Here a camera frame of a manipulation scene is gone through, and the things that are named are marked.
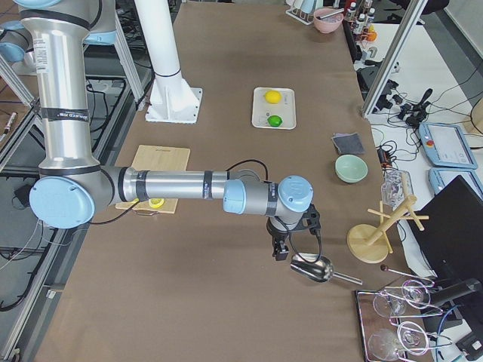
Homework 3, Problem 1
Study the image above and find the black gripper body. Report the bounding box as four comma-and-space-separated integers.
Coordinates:
266, 218, 298, 245

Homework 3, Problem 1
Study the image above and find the green lime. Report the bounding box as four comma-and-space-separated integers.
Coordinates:
267, 115, 283, 127

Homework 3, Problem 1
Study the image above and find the yellow lemon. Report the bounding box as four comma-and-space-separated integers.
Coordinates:
263, 90, 282, 104

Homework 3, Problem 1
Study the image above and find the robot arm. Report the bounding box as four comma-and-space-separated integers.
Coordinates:
1, 20, 35, 75

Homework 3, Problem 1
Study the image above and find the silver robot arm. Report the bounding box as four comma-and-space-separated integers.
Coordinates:
18, 1, 321, 260

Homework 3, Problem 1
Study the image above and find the white rabbit tray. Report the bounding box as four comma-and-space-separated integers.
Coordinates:
251, 87, 297, 130

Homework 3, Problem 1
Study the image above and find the black glass rack tray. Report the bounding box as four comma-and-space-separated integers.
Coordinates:
355, 285, 453, 361

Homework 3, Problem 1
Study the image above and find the metal scoop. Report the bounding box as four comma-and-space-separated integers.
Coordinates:
291, 253, 363, 285

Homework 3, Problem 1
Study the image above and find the wooden cup tree stand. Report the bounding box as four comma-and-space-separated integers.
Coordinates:
346, 193, 429, 264

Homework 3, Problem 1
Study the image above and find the mint green bowl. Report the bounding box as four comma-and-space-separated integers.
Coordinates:
334, 155, 368, 183

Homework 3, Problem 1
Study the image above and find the grey folded cloth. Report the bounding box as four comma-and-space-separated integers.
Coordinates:
331, 133, 365, 155

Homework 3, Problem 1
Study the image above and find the yellow tape roll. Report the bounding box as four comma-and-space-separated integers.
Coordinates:
148, 198, 165, 209

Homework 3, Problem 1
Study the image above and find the clear plastic cup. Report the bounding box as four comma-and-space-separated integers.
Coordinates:
381, 170, 413, 209

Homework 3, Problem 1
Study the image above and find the wine glass upper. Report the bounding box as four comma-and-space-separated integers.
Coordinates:
373, 279, 430, 318

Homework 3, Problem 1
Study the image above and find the wine glass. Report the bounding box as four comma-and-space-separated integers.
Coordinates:
373, 279, 430, 318
368, 321, 429, 361

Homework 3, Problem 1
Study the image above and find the wine glass lower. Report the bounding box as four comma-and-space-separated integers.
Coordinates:
368, 321, 429, 361

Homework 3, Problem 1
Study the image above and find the wooden cutting board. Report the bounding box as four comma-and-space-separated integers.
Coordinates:
131, 145, 190, 216

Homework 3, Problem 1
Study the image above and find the blue teach pendant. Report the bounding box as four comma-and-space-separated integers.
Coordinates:
429, 167, 482, 198
418, 122, 478, 170

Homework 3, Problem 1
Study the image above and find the black monitor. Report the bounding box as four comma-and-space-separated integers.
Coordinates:
411, 176, 483, 281

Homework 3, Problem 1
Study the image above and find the pink bowl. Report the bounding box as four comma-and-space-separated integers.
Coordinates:
313, 8, 344, 34

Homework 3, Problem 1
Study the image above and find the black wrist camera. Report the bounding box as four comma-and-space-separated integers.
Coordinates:
301, 204, 321, 238

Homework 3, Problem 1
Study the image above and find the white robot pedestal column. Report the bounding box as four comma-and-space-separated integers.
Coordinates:
135, 0, 203, 124

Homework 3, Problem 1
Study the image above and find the aluminium frame post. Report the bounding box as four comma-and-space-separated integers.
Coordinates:
361, 0, 428, 118

